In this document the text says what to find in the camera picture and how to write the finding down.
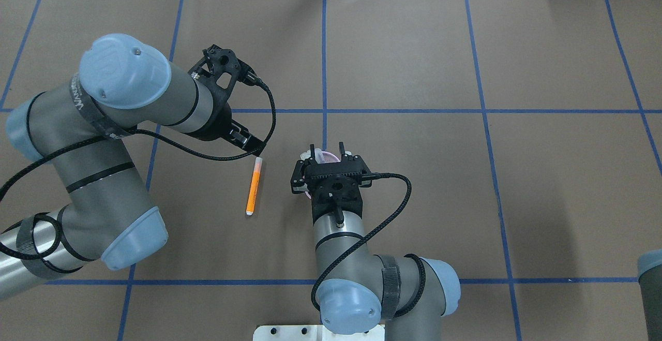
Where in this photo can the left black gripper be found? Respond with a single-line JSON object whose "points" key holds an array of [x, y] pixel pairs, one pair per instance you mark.
{"points": [[216, 125]]}

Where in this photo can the orange highlighter pen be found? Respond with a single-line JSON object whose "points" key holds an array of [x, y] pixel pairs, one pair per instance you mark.
{"points": [[254, 186]]}

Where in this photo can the brown paper table cover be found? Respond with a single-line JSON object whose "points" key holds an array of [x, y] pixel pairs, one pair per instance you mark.
{"points": [[530, 130]]}

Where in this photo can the pink mesh pen holder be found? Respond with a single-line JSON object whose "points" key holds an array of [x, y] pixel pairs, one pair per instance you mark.
{"points": [[320, 155]]}

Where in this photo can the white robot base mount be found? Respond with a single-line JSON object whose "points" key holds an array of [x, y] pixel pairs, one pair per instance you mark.
{"points": [[312, 332]]}

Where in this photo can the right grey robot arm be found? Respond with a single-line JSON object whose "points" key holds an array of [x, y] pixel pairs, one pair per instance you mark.
{"points": [[356, 290]]}

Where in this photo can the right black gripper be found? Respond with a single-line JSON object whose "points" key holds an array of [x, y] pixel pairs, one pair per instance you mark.
{"points": [[298, 177]]}

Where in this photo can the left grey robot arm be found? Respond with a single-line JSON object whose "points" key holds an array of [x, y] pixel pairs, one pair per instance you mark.
{"points": [[79, 128]]}

